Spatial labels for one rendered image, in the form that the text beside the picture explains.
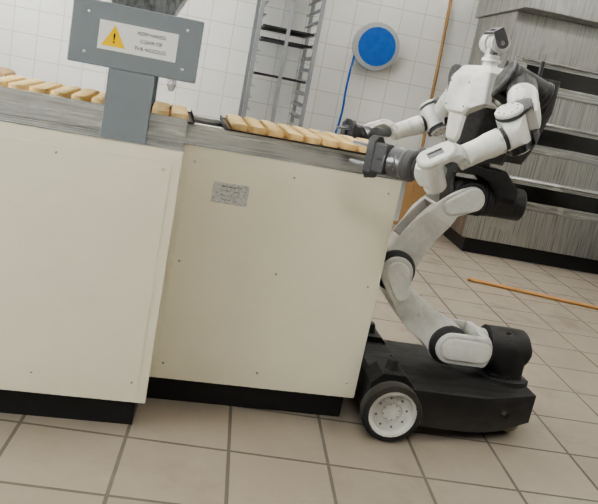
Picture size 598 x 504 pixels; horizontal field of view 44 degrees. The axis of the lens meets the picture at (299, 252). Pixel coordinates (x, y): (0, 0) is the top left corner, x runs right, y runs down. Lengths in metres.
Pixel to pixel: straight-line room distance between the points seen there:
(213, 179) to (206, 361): 0.59
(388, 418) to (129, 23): 1.44
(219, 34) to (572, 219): 3.29
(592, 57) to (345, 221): 4.05
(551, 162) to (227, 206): 4.13
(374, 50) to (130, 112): 4.64
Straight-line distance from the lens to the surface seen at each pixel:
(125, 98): 2.02
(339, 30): 6.62
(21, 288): 2.16
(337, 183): 2.29
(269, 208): 2.27
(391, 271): 2.48
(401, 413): 2.49
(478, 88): 2.44
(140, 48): 2.02
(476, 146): 2.05
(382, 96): 6.68
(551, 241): 6.20
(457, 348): 2.64
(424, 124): 2.98
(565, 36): 6.04
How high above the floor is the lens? 1.09
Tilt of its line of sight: 13 degrees down
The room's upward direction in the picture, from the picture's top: 11 degrees clockwise
